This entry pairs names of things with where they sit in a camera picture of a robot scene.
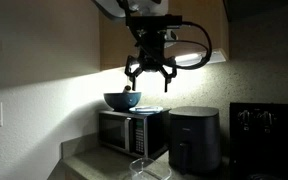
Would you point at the black steel microwave body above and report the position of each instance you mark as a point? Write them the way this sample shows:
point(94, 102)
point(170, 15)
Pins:
point(152, 133)

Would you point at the clear glass container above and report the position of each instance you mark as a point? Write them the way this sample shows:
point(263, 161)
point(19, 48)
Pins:
point(149, 170)

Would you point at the black air fryer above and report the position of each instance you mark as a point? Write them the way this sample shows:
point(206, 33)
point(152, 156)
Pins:
point(194, 140)

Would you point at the black electric stove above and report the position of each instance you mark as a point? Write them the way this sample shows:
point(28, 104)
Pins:
point(267, 150)

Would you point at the black stove knob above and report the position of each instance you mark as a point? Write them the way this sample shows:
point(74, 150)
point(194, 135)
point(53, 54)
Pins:
point(266, 119)
point(245, 118)

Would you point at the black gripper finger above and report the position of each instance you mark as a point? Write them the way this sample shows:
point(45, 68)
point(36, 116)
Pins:
point(169, 75)
point(132, 71)

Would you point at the wooden pestle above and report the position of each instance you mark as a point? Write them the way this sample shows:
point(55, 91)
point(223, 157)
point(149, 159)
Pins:
point(127, 88)

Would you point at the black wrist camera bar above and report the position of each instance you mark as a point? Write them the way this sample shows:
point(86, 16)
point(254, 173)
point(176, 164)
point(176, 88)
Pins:
point(154, 20)

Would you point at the blue bowl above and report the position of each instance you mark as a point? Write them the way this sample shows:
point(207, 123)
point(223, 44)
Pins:
point(121, 101)

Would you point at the light blue plate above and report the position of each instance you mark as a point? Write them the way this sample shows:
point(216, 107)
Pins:
point(146, 109)

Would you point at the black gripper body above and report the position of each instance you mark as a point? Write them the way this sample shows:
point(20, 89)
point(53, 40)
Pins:
point(152, 46)

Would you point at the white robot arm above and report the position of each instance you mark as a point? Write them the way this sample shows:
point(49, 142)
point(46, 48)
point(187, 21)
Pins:
point(117, 6)

